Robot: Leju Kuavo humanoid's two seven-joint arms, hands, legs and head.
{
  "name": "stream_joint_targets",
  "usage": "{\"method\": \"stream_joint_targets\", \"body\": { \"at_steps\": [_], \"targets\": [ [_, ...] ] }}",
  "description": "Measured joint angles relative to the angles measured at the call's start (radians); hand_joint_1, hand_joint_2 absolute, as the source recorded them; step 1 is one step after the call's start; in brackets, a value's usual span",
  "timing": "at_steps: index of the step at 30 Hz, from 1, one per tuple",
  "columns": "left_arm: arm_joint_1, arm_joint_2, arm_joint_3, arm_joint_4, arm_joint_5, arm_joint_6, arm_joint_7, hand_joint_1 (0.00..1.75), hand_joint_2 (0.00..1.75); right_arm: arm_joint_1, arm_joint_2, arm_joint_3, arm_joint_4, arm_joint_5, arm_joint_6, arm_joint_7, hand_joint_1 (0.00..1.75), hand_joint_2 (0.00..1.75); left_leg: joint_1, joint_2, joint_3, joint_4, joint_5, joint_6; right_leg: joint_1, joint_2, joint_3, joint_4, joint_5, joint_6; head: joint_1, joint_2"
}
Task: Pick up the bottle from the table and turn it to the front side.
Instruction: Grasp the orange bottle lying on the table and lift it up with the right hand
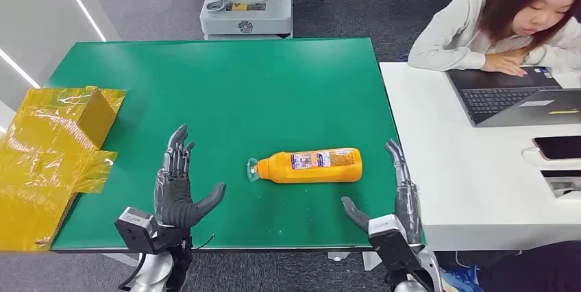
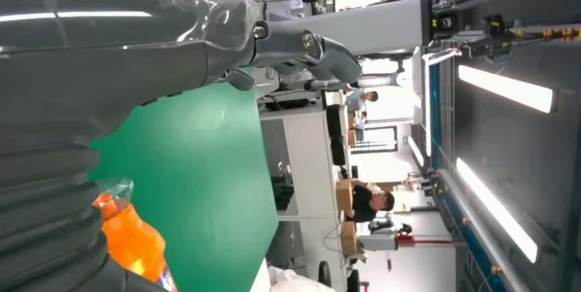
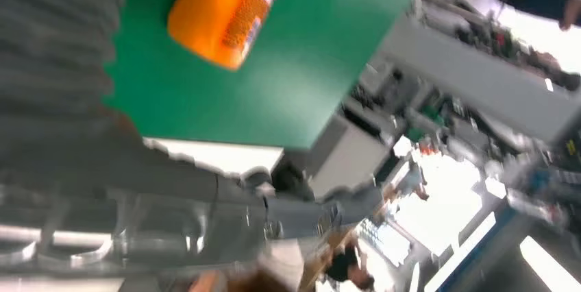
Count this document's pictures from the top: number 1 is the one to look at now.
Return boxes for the person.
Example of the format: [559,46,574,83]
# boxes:
[407,0,581,77]

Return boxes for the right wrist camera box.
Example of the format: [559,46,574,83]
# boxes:
[367,214,426,278]

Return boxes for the person's leg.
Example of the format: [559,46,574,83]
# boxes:
[476,241,581,292]

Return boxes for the person's hand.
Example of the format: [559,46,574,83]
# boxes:
[481,51,530,77]

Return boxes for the white table leg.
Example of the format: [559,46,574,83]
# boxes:
[101,253,140,267]

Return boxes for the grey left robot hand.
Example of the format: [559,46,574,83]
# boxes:
[153,124,227,232]

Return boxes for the white desktop device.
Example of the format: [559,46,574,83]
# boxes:
[540,169,581,200]

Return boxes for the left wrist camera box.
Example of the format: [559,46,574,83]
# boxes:
[113,207,160,255]

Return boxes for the black smartphone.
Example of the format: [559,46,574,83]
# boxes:
[532,135,581,161]

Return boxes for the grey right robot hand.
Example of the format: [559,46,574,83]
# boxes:
[341,138,424,246]

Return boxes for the orange plastic bottle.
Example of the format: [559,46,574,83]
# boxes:
[246,147,364,184]

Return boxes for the yellow film-wrapped cardboard box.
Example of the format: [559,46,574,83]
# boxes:
[0,85,127,253]

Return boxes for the white phone cable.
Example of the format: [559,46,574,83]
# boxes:
[521,145,547,169]

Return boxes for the dark grey laptop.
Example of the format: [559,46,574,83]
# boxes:
[446,66,581,128]

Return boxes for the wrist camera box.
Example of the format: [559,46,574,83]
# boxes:
[113,207,160,255]
[367,214,426,278]

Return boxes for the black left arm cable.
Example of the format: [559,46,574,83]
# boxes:
[118,253,147,292]

